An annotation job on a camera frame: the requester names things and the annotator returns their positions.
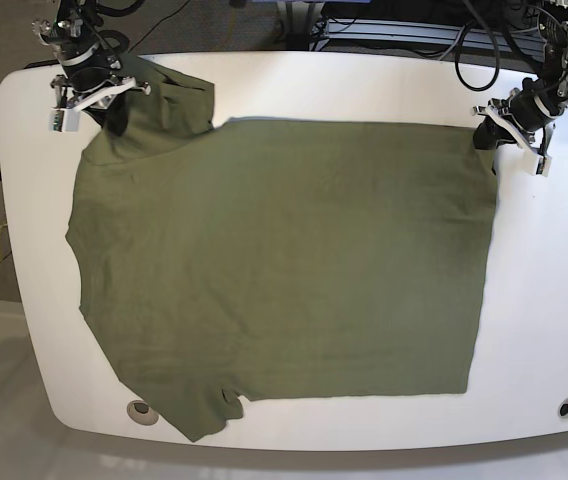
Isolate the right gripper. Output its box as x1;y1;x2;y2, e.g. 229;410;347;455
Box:
58;49;129;136

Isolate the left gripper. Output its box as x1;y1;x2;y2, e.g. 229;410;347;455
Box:
473;88;566;150

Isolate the olive green T-shirt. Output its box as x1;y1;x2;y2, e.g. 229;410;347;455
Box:
66;56;498;441

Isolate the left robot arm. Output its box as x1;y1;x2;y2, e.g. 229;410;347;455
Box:
473;1;568;153

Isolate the black bar behind table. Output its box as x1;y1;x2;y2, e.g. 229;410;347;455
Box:
24;60;58;69

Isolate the grey metal table leg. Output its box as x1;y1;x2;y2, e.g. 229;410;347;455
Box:
276;1;324;51

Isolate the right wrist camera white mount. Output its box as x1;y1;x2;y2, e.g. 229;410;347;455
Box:
49;75;151;133

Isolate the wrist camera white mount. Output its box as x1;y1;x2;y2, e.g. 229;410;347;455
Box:
49;75;151;133
471;99;555;177

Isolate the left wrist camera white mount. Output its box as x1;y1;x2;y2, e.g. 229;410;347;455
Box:
471;99;555;177

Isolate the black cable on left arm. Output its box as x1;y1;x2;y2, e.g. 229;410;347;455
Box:
453;0;545;92

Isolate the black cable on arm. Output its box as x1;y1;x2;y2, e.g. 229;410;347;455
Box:
94;0;145;51
453;0;545;92

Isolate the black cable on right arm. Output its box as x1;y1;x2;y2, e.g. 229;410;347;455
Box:
94;0;145;51

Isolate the aluminium frame rail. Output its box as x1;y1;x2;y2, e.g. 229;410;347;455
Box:
316;18;544;61

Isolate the left table cable grommet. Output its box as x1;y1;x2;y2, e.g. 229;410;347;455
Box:
126;400;159;426

